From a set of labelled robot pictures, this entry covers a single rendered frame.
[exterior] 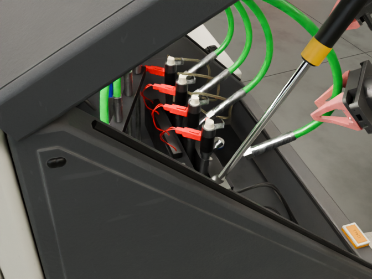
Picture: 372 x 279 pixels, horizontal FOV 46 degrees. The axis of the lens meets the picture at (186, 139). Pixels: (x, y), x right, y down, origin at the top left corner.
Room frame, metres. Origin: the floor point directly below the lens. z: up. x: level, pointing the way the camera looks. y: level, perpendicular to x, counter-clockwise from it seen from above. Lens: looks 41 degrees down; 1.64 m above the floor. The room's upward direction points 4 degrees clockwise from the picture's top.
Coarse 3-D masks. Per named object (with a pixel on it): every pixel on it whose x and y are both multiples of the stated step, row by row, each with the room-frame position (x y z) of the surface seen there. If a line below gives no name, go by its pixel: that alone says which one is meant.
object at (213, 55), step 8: (232, 16) 0.93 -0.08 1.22; (232, 24) 0.93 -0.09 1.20; (232, 32) 0.93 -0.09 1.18; (224, 40) 0.93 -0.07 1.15; (224, 48) 0.92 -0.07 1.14; (208, 56) 0.91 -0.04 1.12; (216, 56) 0.91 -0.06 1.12; (200, 64) 0.90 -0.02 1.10; (136, 72) 0.84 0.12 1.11; (184, 72) 0.90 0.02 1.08; (192, 72) 0.89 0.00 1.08
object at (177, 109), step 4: (172, 104) 0.75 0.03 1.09; (164, 108) 0.74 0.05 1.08; (168, 108) 0.74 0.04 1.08; (172, 108) 0.74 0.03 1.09; (176, 108) 0.74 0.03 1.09; (180, 108) 0.73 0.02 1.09; (184, 108) 0.74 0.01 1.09; (172, 112) 0.74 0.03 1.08; (176, 112) 0.73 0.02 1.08; (180, 112) 0.73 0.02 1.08; (184, 112) 0.73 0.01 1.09
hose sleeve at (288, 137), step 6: (288, 132) 0.58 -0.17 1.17; (276, 138) 0.58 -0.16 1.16; (282, 138) 0.58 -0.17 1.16; (288, 138) 0.57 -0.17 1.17; (294, 138) 0.57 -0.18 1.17; (258, 144) 0.58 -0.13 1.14; (264, 144) 0.58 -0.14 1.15; (270, 144) 0.58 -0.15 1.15; (276, 144) 0.57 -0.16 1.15; (282, 144) 0.57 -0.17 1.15; (252, 150) 0.58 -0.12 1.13; (258, 150) 0.57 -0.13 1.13; (264, 150) 0.57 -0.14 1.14
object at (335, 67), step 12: (264, 0) 0.58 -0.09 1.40; (276, 0) 0.58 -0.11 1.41; (288, 12) 0.58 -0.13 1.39; (300, 12) 0.58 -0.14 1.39; (300, 24) 0.58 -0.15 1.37; (312, 24) 0.58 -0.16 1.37; (312, 36) 0.58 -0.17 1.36; (336, 60) 0.58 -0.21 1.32; (336, 72) 0.58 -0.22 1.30; (336, 84) 0.58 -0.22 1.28; (300, 132) 0.58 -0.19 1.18
